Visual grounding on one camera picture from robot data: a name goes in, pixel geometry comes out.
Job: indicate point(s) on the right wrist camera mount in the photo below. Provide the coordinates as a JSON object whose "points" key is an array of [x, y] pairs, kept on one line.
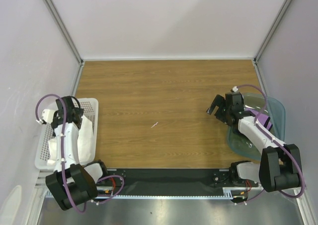
{"points": [[235, 89]]}

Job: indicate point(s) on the white towel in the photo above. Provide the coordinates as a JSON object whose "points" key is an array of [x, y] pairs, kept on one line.
{"points": [[85, 144]]}

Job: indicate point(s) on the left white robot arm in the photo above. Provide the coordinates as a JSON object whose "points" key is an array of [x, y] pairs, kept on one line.
{"points": [[71, 183]]}

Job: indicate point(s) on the aluminium frame rail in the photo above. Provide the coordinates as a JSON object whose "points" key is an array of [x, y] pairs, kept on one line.
{"points": [[113, 186]]}

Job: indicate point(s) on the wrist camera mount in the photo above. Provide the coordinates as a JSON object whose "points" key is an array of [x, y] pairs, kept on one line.
{"points": [[46, 116], [235, 89]]}

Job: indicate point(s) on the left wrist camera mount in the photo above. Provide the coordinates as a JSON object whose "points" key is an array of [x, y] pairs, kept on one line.
{"points": [[46, 116]]}

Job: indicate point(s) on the white plastic laundry basket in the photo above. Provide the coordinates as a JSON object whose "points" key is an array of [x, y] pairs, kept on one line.
{"points": [[90, 106]]}

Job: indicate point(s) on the purple towel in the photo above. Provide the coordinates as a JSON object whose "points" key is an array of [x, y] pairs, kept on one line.
{"points": [[262, 118]]}

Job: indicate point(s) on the clear blue plastic tray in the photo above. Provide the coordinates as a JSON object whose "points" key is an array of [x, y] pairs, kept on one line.
{"points": [[275, 110]]}

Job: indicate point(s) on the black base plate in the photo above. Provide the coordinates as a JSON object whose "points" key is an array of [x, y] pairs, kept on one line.
{"points": [[176, 181]]}

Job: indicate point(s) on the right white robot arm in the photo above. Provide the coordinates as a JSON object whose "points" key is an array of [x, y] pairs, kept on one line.
{"points": [[280, 163]]}

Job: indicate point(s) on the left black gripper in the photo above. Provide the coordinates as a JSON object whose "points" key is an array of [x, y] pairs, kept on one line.
{"points": [[80, 112]]}

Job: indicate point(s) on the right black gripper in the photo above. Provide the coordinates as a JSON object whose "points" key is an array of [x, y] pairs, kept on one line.
{"points": [[222, 110]]}

